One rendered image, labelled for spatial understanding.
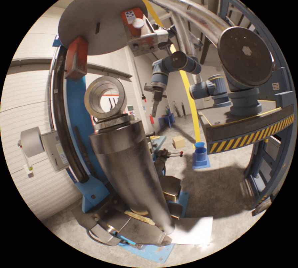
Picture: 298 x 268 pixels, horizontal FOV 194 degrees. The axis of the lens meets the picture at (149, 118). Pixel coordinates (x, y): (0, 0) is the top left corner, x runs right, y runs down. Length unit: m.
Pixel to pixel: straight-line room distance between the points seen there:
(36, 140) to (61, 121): 0.54
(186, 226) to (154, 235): 0.89
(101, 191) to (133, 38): 0.74
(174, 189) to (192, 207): 1.05
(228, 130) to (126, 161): 0.42
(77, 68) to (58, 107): 0.25
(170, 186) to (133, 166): 0.40
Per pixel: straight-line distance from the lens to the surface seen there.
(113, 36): 0.73
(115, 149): 0.25
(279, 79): 1.01
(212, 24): 0.44
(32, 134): 1.07
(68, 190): 2.53
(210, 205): 1.66
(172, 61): 0.53
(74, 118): 0.67
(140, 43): 0.37
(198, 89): 1.12
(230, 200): 1.75
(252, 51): 0.33
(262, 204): 1.63
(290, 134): 1.05
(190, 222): 1.38
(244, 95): 0.56
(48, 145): 1.06
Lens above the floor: 1.49
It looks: 5 degrees down
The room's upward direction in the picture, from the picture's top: 15 degrees counter-clockwise
